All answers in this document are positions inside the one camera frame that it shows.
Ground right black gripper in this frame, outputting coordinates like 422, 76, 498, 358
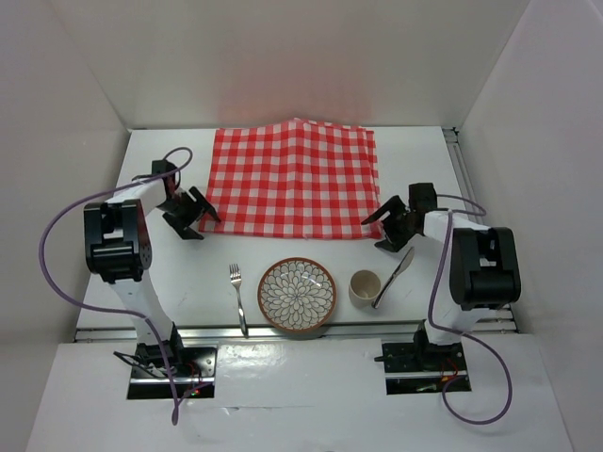
365, 195, 417, 253

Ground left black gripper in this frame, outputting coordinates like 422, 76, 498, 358
155, 186, 217, 239

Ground silver butter knife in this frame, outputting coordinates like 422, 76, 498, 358
371, 247, 415, 309

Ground beige cup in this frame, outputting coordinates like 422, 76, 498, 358
349, 269, 382, 309

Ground silver fork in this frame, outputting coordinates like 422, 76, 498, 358
229, 264, 249, 338

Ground red white checkered cloth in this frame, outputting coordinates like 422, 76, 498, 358
199, 118, 382, 240

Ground floral patterned ceramic bowl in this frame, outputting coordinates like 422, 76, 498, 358
257, 257, 337, 335

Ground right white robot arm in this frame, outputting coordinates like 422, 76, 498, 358
362, 183, 521, 370

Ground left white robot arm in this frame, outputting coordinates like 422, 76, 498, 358
84, 158, 221, 376

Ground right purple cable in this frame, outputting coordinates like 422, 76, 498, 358
427, 193, 513, 426

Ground purple cable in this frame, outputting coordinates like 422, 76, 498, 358
427, 193, 513, 426
37, 148, 195, 426

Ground right aluminium rail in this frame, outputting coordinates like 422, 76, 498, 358
442, 125, 518, 331

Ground aluminium rail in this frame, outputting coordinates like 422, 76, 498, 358
442, 125, 518, 331
73, 318, 517, 343

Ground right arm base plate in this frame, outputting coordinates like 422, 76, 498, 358
373, 343, 472, 396

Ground front aluminium rail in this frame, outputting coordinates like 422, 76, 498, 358
73, 318, 517, 343

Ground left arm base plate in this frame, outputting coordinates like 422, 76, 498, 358
114, 346, 218, 400

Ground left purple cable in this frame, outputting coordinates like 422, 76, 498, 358
37, 148, 195, 426

